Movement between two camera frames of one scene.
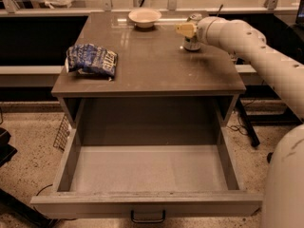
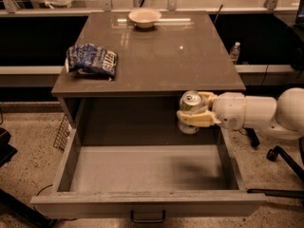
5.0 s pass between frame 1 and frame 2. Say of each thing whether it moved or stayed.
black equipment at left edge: stayed
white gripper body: moved
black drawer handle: stayed
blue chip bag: stayed
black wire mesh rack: stayed
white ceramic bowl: stayed
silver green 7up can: moved
